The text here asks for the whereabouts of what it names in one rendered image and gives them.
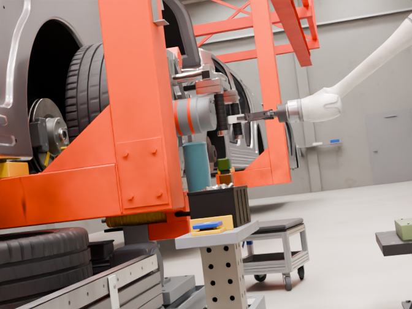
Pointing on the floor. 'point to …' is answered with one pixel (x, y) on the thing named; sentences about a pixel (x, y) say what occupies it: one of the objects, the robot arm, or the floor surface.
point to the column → (224, 276)
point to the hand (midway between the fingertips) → (237, 119)
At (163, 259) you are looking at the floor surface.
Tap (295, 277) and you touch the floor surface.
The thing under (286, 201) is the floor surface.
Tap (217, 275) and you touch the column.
